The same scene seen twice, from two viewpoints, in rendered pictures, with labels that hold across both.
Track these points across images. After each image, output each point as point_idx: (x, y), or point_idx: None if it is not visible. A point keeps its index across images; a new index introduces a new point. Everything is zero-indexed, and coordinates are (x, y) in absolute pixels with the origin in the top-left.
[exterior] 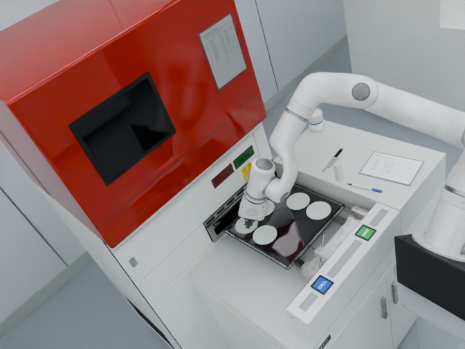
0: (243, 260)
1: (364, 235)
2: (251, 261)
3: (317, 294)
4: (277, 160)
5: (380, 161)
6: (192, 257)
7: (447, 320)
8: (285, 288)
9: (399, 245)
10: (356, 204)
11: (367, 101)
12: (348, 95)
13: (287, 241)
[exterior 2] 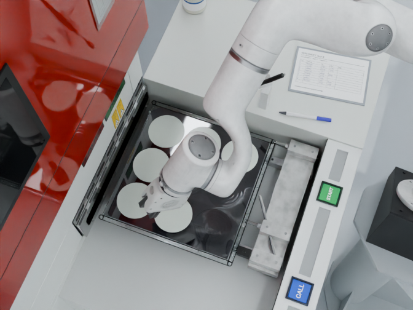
0: (143, 253)
1: (329, 199)
2: (157, 253)
3: (297, 307)
4: (151, 75)
5: (311, 65)
6: (62, 274)
7: None
8: (224, 286)
9: (394, 219)
10: (289, 137)
11: (384, 50)
12: (358, 43)
13: (212, 218)
